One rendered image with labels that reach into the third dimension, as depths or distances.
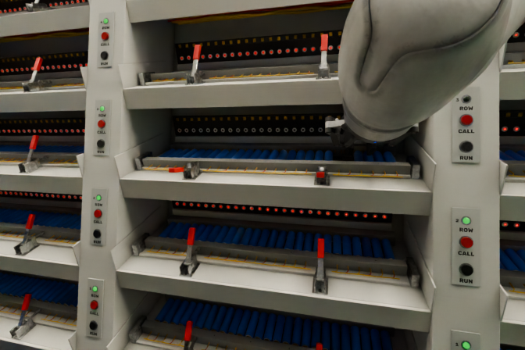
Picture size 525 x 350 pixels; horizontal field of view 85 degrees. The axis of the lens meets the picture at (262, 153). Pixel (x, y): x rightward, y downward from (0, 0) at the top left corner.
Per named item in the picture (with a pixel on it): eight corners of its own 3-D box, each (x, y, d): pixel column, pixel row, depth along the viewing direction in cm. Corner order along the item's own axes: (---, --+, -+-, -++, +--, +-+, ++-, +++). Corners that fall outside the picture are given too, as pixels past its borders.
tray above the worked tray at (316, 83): (430, 101, 49) (441, 13, 45) (126, 109, 64) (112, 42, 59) (404, 87, 68) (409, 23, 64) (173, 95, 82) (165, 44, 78)
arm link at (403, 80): (394, 158, 29) (485, 65, 29) (462, 103, 14) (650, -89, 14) (315, 94, 32) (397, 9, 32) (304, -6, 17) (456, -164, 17)
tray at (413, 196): (429, 216, 49) (437, 163, 46) (123, 198, 63) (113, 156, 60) (403, 170, 67) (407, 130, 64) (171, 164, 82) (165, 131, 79)
